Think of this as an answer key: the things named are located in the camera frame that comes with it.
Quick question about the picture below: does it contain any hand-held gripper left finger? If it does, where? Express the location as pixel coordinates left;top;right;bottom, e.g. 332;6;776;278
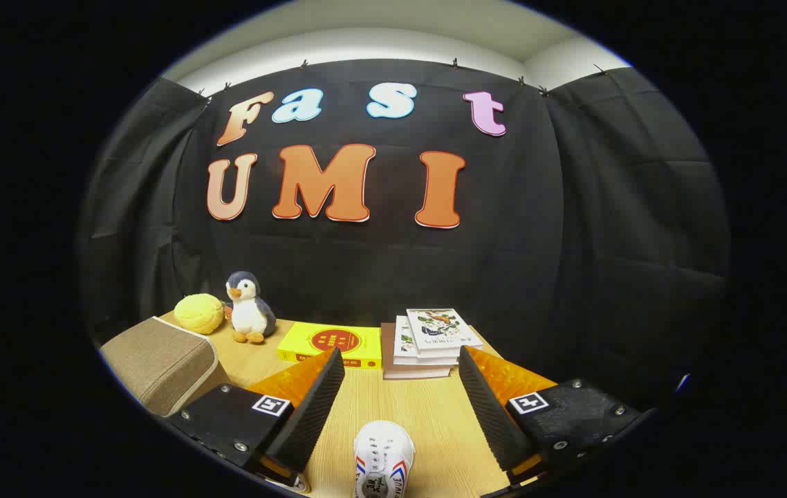
167;346;346;487

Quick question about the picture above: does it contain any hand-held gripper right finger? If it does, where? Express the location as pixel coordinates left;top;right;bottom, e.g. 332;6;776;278
458;344;657;485

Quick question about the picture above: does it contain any brown fabric storage box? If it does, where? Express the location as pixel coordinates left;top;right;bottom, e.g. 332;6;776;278
100;316;232;418

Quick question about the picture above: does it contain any yellow book with red circle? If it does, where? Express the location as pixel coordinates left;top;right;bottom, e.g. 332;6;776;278
277;322;382;369

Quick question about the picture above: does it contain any brown cover book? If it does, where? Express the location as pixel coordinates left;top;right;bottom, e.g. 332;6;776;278
380;322;453;380

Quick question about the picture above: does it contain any white illustrated book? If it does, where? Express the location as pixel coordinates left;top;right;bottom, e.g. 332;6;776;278
406;308;484;351

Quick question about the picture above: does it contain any penguin plush toy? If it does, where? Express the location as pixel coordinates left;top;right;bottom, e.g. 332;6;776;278
224;271;278;344

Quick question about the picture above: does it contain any yellow round plush toy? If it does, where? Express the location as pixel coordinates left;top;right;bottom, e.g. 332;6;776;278
174;293;226;335

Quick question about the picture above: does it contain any black backdrop cloth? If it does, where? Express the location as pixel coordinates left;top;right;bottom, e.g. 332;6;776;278
75;59;733;416

